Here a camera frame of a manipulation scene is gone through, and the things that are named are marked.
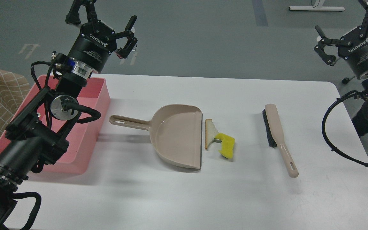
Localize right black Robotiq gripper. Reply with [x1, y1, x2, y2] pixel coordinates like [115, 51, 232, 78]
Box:
[314, 0, 368, 79]

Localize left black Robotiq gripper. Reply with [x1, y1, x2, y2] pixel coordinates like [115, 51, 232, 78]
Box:
[65, 0, 138, 73]

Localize beige hand brush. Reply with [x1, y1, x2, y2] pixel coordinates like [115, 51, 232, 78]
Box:
[262, 104, 299, 178]

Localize beige plastic dustpan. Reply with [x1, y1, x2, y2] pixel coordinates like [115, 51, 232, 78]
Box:
[109, 104, 203, 170]

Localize bread slice piece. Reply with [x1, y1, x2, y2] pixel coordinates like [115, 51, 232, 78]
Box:
[204, 119, 219, 150]

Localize yellow sponge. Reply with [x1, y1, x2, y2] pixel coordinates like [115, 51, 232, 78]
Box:
[214, 133, 235, 159]

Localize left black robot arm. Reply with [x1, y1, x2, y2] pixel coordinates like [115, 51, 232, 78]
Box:
[0, 0, 138, 230]

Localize chair caster wheel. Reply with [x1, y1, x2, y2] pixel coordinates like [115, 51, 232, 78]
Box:
[342, 76, 356, 85]

